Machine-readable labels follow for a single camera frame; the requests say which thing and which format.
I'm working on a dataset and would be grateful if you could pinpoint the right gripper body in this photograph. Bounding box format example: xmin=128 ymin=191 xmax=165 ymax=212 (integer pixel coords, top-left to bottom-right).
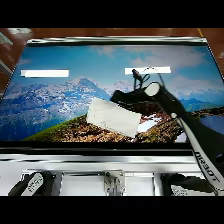
xmin=109 ymin=88 xmax=138 ymax=105

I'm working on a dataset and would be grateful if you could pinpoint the white shirt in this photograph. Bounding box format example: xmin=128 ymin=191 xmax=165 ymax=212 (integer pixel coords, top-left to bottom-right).
xmin=85 ymin=96 xmax=143 ymax=139

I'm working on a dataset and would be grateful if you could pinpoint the black cable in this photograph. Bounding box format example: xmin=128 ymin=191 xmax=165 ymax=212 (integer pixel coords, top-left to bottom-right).
xmin=142 ymin=65 xmax=165 ymax=86

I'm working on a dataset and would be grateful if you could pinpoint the silver frame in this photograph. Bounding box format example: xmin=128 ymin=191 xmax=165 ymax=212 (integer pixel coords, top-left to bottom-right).
xmin=0 ymin=151 xmax=224 ymax=197

